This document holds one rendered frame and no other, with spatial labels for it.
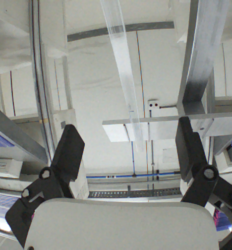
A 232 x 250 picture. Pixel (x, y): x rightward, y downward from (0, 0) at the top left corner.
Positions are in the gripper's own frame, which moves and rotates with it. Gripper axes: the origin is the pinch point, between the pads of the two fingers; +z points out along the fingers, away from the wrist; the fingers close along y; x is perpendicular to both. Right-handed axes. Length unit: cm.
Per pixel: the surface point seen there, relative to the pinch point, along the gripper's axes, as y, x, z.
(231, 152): 35, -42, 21
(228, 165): 34, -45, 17
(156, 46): 25, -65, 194
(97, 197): -74, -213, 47
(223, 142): 31, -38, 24
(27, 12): -44, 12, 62
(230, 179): 40, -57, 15
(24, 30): -44, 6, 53
